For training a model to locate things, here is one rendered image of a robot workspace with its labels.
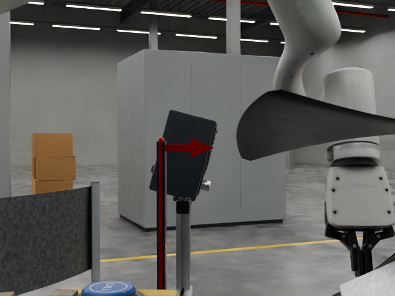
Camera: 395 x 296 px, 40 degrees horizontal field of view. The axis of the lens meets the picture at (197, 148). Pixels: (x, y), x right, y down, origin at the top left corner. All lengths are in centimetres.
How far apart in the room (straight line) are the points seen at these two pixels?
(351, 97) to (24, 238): 170
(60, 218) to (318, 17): 183
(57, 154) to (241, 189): 300
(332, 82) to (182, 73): 598
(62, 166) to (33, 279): 625
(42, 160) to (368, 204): 784
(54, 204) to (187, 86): 462
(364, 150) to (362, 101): 8
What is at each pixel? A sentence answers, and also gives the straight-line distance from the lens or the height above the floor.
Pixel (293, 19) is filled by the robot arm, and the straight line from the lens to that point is 86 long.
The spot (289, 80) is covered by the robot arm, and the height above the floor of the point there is 129.
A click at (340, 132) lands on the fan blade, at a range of 67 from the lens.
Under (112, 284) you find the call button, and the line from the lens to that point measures 43.
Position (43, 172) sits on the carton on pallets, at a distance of 857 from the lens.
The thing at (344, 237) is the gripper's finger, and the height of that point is 104.
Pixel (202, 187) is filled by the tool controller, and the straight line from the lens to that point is 126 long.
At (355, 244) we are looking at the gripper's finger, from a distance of 89.
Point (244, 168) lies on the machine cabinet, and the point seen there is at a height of 76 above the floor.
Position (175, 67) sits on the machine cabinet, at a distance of 684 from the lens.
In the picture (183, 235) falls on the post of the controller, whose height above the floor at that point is 98.
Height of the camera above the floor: 120
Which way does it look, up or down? 1 degrees down
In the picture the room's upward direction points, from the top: straight up
